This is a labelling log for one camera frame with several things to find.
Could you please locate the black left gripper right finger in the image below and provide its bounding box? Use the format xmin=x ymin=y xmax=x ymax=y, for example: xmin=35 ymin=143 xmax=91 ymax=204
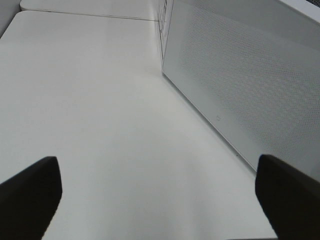
xmin=255 ymin=154 xmax=320 ymax=240

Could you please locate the white microwave oven body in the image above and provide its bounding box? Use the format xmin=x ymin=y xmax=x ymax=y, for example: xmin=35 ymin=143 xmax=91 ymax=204
xmin=157 ymin=0 xmax=320 ymax=59

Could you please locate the white microwave door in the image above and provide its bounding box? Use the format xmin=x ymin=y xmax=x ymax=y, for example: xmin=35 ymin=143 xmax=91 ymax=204
xmin=162 ymin=0 xmax=320 ymax=180

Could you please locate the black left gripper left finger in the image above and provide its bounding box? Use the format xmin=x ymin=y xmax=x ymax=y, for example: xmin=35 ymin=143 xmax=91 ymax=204
xmin=0 ymin=156 xmax=63 ymax=240

